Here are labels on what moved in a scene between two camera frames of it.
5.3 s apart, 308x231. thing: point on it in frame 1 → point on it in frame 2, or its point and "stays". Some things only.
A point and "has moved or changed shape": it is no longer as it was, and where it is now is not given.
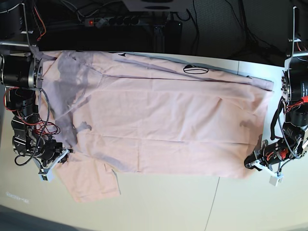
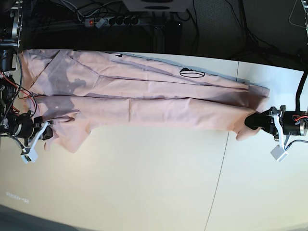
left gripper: x=48 y=152 → x=26 y=126
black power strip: x=117 y=21 stays
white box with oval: x=158 y=5 stays
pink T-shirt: x=107 y=112 has moved or changed shape
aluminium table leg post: x=159 y=38 stays
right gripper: x=269 y=155 → x=290 y=122
